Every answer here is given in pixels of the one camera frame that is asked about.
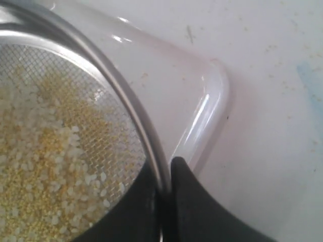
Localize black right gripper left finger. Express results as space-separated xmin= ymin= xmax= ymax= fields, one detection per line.
xmin=74 ymin=161 xmax=165 ymax=242

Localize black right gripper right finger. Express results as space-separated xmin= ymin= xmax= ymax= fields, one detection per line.
xmin=171 ymin=157 xmax=270 ymax=241

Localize yellow and white grain mix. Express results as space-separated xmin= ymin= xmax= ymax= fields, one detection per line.
xmin=1 ymin=66 xmax=145 ymax=241

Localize round steel sieve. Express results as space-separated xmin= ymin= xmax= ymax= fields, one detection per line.
xmin=1 ymin=1 xmax=171 ymax=241

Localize white square tray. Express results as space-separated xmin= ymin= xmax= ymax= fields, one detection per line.
xmin=45 ymin=1 xmax=229 ymax=174

